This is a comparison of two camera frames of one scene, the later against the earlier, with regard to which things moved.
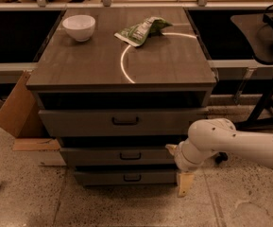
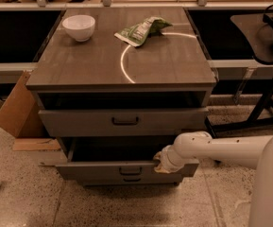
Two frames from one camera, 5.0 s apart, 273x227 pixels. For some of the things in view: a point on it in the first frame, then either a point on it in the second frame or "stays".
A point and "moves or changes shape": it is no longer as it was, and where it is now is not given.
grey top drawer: (112, 123) stays
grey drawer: (143, 155) moves or changes shape
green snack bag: (138, 34) stays
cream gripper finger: (186, 180) -> (160, 168)
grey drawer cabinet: (116, 86) stays
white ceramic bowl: (80, 26) stays
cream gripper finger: (172, 148) -> (159, 155)
